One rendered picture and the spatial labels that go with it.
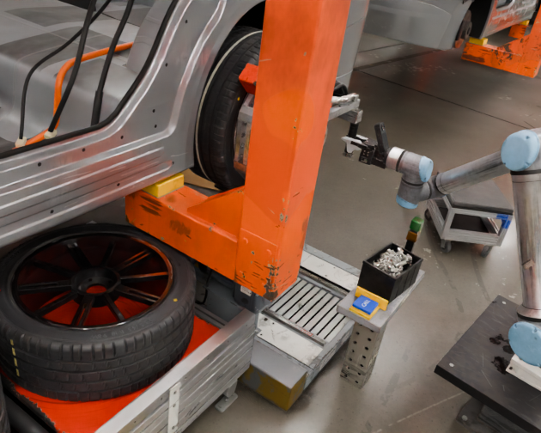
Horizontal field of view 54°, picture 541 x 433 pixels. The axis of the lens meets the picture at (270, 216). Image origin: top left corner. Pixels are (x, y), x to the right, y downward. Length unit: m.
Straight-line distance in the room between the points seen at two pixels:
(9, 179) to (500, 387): 1.68
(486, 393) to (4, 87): 2.07
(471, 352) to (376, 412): 0.42
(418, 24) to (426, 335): 2.65
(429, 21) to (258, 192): 3.16
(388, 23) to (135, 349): 3.47
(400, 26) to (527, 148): 2.88
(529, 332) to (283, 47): 1.15
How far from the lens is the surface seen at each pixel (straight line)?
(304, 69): 1.40
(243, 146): 2.03
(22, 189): 1.54
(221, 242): 1.77
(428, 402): 2.34
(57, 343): 1.64
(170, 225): 1.91
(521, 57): 5.53
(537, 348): 1.89
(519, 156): 1.78
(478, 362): 2.14
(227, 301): 2.19
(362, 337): 2.12
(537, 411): 2.08
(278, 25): 1.42
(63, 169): 1.61
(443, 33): 4.65
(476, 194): 3.25
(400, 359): 2.46
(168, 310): 1.71
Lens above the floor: 1.64
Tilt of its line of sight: 31 degrees down
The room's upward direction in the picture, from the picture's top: 8 degrees clockwise
